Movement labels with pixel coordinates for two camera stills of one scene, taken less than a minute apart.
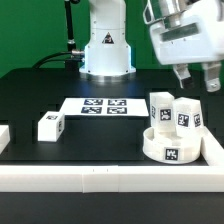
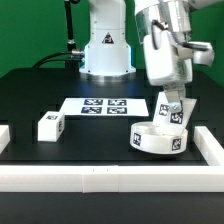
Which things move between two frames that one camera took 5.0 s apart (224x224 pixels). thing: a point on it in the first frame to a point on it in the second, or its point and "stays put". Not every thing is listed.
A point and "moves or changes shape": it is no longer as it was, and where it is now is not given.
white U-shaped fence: (117, 178) stays put
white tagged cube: (162, 112) moves or changes shape
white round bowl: (169, 146) moves or changes shape
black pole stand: (72, 64) stays put
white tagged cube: (188, 116) moves or changes shape
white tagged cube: (51, 126) stays put
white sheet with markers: (105, 106) stays put
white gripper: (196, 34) to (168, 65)
